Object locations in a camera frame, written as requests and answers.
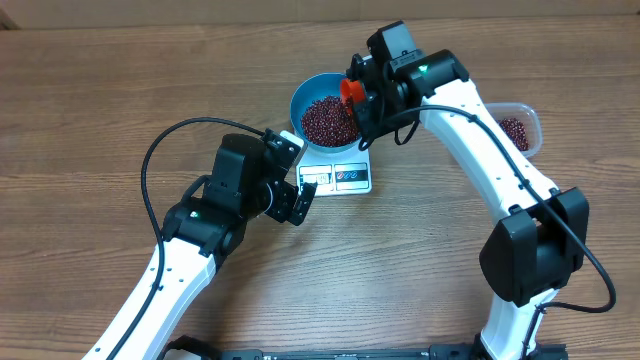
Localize red measuring scoop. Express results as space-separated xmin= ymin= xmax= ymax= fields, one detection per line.
xmin=339 ymin=78 xmax=366 ymax=115

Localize red adzuki beans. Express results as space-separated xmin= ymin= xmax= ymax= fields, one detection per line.
xmin=300 ymin=96 xmax=359 ymax=147

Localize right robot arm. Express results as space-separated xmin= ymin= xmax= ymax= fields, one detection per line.
xmin=341 ymin=21 xmax=589 ymax=359

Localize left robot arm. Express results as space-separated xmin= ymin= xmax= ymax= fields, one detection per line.
xmin=86 ymin=130 xmax=316 ymax=359

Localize white digital kitchen scale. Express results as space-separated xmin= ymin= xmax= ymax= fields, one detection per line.
xmin=296 ymin=141 xmax=373 ymax=197

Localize teal plastic bowl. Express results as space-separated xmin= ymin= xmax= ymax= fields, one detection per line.
xmin=290 ymin=73 xmax=346 ymax=143

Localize clear plastic container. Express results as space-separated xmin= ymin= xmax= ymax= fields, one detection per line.
xmin=486 ymin=102 xmax=543 ymax=158

